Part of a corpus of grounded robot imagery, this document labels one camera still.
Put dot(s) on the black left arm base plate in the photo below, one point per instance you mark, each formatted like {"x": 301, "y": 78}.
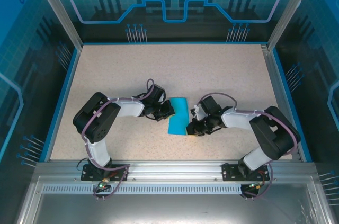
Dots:
{"x": 119, "y": 172}

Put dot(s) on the aluminium mounting rail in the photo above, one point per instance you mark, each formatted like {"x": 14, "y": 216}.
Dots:
{"x": 174, "y": 169}

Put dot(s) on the aluminium frame post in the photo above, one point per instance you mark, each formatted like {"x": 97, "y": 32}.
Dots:
{"x": 58, "y": 9}
{"x": 290, "y": 9}

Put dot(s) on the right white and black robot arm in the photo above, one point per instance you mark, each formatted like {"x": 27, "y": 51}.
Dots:
{"x": 275, "y": 134}

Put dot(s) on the blue paper sheet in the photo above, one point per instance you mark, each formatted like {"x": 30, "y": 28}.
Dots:
{"x": 178, "y": 118}

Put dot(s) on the aluminium side rail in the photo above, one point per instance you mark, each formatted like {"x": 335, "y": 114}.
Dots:
{"x": 278, "y": 86}

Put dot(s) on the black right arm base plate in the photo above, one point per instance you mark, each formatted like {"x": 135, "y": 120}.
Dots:
{"x": 230, "y": 172}

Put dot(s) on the brass connector with green light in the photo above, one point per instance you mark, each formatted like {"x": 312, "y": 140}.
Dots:
{"x": 103, "y": 183}
{"x": 257, "y": 185}

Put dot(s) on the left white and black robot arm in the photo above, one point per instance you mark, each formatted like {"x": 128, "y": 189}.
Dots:
{"x": 95, "y": 120}

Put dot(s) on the steel front tray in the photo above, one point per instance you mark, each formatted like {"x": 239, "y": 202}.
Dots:
{"x": 169, "y": 208}

